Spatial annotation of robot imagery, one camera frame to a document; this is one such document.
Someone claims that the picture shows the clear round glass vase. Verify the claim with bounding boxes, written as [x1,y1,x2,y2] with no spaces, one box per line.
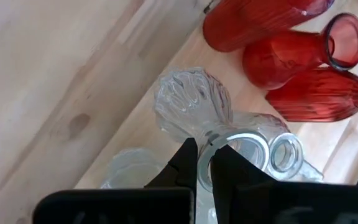
[233,111,306,181]

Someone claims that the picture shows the red round-bellied glass vase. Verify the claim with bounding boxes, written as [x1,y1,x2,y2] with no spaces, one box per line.
[242,12,358,91]

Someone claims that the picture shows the wide clear ribbed glass vase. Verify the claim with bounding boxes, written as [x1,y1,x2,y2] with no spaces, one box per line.
[100,147,169,190]

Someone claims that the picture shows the wide clear diamond-cut vase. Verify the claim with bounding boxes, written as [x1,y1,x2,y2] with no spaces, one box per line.
[153,66,272,194]

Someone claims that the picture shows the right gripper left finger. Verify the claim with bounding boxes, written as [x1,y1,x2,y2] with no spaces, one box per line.
[32,138,198,224]

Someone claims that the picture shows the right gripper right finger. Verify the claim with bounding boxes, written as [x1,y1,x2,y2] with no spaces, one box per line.
[210,144,358,224]

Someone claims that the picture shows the clear diamond-cut square vase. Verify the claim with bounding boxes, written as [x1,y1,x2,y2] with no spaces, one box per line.
[301,160,325,184]

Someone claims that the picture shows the red ribbed bottle vase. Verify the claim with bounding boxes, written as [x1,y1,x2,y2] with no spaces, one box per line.
[265,67,358,123]

